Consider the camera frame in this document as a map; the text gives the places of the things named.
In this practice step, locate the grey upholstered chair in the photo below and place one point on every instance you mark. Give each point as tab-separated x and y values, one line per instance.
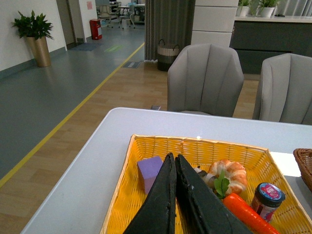
205	79
284	92

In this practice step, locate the office chairs and tables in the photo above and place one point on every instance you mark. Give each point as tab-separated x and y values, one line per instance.
114	14

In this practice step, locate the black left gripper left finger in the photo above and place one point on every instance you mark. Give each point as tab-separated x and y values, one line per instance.
157	214

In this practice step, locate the toy croissant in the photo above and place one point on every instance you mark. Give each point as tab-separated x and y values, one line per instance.
234	172

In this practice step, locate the white potted plant left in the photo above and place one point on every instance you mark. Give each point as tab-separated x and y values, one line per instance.
243	8

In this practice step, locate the white potted plant right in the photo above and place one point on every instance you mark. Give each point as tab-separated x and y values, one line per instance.
266	7

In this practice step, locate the white pillar cabinet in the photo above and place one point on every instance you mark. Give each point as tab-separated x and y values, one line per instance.
214	21

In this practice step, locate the small jar with pink label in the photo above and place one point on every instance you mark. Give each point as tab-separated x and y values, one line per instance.
267	198

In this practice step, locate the yellow woven basket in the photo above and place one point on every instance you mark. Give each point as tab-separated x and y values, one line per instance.
128	197

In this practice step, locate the left grey upholstered chair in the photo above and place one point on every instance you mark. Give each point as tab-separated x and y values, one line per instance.
205	79

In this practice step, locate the gold planter with plant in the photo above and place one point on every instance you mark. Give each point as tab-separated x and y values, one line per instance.
36	29

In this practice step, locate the purple foam cube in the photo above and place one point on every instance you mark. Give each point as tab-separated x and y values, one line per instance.
147	172

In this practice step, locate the grey curtain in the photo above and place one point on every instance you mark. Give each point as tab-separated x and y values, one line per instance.
170	20

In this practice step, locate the orange toy carrot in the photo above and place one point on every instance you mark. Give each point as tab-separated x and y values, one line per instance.
240	208

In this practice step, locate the white potted plant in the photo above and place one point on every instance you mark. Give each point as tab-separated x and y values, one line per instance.
243	8
266	7

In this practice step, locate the right grey upholstered chair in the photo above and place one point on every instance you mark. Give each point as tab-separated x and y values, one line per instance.
284	92

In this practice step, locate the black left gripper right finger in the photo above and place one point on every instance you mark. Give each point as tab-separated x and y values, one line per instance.
201	212

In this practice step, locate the woven laundry basket with handles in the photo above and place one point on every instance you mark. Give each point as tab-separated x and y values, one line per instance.
166	55

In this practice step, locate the brown wicker basket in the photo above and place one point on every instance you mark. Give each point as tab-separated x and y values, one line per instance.
303	157

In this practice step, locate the small panda figurine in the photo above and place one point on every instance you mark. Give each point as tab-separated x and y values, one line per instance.
208	178

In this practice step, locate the dark grey counter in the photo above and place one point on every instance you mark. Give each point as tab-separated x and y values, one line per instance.
256	39

